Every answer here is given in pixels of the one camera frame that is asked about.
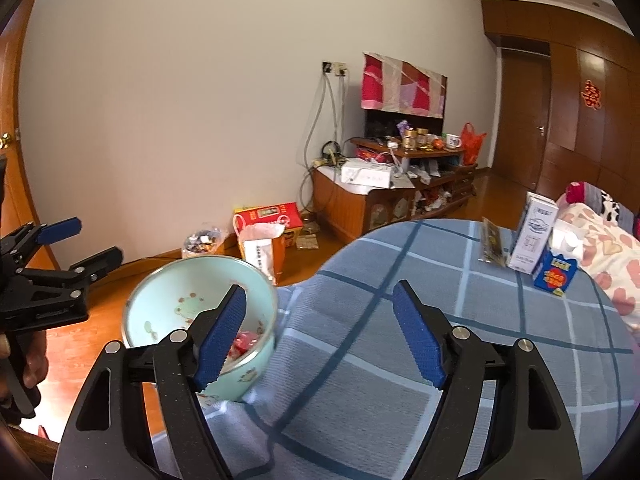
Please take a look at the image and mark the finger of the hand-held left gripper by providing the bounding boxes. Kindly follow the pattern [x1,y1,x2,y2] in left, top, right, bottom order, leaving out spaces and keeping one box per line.
[20,246,124,306]
[0,217,82,267]

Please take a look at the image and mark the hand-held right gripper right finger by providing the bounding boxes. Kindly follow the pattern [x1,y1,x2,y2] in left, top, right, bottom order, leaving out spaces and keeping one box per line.
[391,280,585,480]

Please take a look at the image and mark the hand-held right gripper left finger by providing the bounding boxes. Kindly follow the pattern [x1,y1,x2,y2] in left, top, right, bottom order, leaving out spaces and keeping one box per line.
[52,284,249,480]

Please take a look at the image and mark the pile of candy wrappers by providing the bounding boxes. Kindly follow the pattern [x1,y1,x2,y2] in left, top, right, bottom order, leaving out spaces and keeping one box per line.
[225,327,268,366]

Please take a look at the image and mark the light blue enamel pot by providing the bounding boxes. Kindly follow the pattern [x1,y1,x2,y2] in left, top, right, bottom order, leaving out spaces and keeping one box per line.
[121,255,279,403]

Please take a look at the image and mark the person's left hand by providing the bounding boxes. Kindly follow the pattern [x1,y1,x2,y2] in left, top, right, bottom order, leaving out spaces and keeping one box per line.
[19,331,49,392]

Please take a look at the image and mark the blue plaid tablecloth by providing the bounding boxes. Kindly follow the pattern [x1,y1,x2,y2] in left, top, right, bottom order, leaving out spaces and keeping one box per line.
[150,217,640,480]

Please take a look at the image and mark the white plastic bag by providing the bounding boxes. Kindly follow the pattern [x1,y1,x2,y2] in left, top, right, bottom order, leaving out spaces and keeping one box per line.
[239,223,286,286]

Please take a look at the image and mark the clear bag of candies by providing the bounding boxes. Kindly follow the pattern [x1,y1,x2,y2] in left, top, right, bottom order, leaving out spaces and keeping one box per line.
[181,228,223,260]

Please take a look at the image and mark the flat dark foil packet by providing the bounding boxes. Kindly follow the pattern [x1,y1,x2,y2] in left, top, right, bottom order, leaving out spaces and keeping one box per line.
[477,216,505,264]

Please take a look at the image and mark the red cardboard box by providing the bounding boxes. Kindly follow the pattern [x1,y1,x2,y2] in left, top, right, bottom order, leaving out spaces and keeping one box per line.
[232,202,303,248]

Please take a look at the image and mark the small packets on floor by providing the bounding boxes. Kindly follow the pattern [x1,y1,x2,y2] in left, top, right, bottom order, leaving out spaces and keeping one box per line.
[295,220,321,251]

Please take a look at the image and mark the wooden television cabinet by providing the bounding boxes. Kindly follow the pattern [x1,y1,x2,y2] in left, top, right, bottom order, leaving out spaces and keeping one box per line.
[311,136,478,246]

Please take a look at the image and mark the wooden cabinet door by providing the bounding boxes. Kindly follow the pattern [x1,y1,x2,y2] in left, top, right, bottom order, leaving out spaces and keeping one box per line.
[0,0,63,281]

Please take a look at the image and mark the tall white milk carton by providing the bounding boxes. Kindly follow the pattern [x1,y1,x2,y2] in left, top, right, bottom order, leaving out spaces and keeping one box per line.
[506,191,559,275]

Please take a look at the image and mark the short blue drink carton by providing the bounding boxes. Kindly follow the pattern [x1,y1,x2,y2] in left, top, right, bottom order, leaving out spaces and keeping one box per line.
[532,224,586,298]

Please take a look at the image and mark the white flat box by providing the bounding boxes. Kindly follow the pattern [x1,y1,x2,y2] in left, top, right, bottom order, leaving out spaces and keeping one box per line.
[340,158,392,188]

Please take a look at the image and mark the red plastic bag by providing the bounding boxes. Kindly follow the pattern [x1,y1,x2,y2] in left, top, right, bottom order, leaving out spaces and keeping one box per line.
[459,122,487,167]

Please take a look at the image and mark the heart-patterned quilt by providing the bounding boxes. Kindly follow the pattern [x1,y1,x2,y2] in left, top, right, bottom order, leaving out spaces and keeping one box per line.
[555,202,640,331]

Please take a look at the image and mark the black television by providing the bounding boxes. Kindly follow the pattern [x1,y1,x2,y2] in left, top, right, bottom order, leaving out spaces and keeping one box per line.
[364,107,446,141]

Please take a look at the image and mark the red and pink television cloth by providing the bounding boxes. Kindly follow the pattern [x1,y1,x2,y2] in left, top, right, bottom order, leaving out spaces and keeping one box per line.
[361,51,447,120]

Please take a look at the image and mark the wooden wardrobe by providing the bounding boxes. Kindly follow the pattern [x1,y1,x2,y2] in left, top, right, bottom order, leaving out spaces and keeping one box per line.
[480,0,640,211]

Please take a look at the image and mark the red paper-cut decoration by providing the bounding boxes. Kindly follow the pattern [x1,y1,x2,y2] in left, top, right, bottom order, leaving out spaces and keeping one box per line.
[580,79,602,111]

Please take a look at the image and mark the hanging cables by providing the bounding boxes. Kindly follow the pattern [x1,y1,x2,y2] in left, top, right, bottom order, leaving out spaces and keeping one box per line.
[302,75,348,211]

